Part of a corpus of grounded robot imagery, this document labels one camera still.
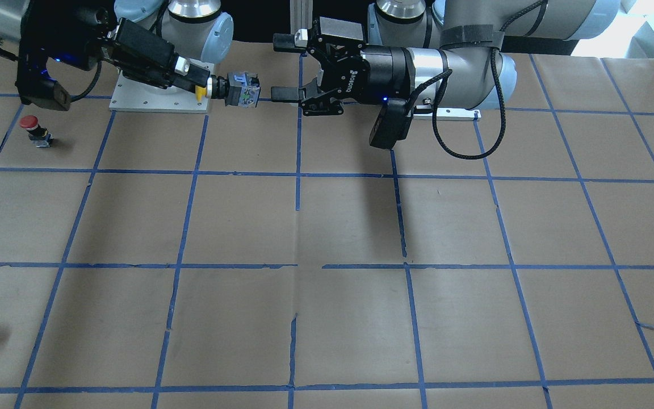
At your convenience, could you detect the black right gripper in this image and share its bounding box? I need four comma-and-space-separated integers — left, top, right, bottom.
99, 18, 211, 101

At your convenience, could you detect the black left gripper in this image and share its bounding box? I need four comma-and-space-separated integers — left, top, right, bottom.
270, 16, 413, 116

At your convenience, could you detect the yellow push button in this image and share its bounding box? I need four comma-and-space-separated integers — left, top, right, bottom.
206, 72, 261, 108

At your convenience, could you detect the red push button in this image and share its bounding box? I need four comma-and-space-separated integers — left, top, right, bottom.
18, 115, 52, 148

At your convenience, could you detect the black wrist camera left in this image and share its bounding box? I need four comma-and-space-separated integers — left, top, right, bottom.
369, 98, 413, 149

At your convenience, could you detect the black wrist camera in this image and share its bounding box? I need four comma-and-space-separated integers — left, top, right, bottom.
369, 98, 413, 149
15, 49, 71, 111

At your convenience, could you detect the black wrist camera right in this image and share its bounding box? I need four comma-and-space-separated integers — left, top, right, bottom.
15, 49, 71, 111

